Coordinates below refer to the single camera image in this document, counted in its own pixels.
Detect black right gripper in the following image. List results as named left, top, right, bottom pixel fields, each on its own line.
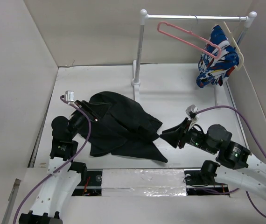
left=159, top=117, right=216, bottom=154

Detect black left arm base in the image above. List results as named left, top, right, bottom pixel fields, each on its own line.
left=72, top=169, right=103, bottom=196

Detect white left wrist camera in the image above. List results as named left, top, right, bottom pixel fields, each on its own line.
left=63, top=91, right=75, bottom=103

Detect cream plastic hanger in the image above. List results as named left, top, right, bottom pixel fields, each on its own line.
left=222, top=21, right=244, bottom=71

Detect blue patterned garment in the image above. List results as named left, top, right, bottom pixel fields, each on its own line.
left=195, top=24, right=239, bottom=89

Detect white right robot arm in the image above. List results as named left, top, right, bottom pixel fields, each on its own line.
left=160, top=119, right=266, bottom=201

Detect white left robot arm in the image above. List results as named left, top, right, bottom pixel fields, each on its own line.
left=13, top=96, right=112, bottom=224

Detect pink plastic hanger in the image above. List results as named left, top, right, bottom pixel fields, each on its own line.
left=157, top=14, right=222, bottom=60

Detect black trousers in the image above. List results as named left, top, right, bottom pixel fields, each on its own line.
left=87, top=91, right=168, bottom=163

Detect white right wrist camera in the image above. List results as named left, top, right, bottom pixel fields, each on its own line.
left=186, top=105, right=199, bottom=121

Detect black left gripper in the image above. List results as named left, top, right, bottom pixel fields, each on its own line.
left=68, top=100, right=111, bottom=139

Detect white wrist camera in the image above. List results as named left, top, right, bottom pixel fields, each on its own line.
left=186, top=105, right=199, bottom=121
left=63, top=91, right=75, bottom=103

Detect white metal clothes rack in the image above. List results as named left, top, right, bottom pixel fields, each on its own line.
left=131, top=9, right=257, bottom=102

